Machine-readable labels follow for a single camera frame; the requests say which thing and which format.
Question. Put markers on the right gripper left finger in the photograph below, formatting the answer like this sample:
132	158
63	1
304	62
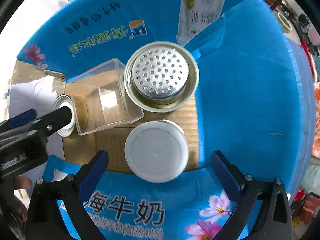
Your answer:
44	219

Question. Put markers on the clear plastic box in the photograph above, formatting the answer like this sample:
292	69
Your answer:
100	100

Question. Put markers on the green white bucket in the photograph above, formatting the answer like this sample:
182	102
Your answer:
284	22

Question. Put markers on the orange white floral cushion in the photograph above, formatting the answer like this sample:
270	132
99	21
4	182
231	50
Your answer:
316	141

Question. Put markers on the white round lid jar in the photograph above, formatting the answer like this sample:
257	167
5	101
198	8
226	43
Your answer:
157	151

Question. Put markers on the blue cardboard milk box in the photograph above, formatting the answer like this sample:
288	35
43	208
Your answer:
255	102

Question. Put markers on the checkered tablecloth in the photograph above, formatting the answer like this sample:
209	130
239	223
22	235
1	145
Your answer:
5	101

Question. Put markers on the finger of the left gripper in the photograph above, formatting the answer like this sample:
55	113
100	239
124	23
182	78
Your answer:
42	127
18	120

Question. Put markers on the perforated metal strainer tin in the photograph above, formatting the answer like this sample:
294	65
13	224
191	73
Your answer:
161	77

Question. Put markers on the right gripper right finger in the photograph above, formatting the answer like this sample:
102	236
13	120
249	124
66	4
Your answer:
274	220

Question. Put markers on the small white-capped tin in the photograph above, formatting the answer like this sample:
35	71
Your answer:
65	110

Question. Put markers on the white label sheet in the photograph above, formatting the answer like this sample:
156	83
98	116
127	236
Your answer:
195	16

